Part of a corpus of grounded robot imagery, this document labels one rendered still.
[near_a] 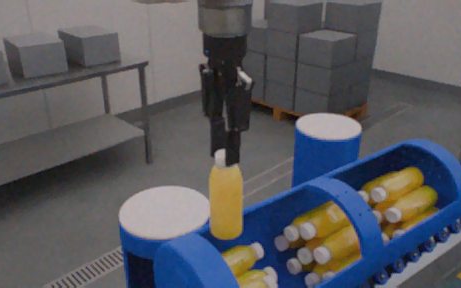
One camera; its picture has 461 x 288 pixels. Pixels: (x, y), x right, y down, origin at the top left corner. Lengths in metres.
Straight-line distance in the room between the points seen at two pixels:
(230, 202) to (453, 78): 5.26
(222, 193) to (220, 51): 0.27
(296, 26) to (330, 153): 2.61
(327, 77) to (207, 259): 3.51
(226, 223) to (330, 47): 3.42
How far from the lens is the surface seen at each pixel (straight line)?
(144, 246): 1.29
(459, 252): 1.64
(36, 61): 3.31
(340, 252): 1.12
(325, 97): 4.32
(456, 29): 5.88
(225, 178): 0.82
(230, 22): 0.71
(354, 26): 4.51
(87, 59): 3.46
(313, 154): 1.91
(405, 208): 1.32
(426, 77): 6.09
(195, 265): 0.87
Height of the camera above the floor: 1.79
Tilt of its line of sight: 26 degrees down
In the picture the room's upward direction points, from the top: straight up
